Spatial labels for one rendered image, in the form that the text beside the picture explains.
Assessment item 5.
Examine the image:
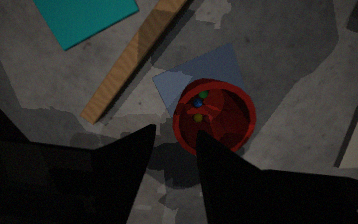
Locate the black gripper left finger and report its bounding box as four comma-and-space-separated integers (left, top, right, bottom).
0, 124, 156, 224

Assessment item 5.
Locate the beige flat rectangular pad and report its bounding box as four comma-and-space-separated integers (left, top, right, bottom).
334, 105, 358, 168

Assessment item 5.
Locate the brown wooden plank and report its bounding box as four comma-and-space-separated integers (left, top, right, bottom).
80, 0, 193, 125

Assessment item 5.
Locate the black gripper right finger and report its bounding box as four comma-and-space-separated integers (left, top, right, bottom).
196, 130, 358, 224

